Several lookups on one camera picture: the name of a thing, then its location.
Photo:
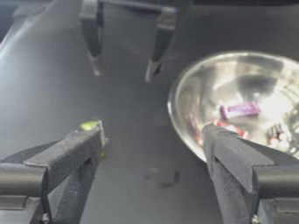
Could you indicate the purple candy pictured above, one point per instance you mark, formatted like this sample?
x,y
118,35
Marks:
x,y
240,110

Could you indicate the steel bowl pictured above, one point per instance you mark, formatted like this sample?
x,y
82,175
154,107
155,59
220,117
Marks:
x,y
218,84

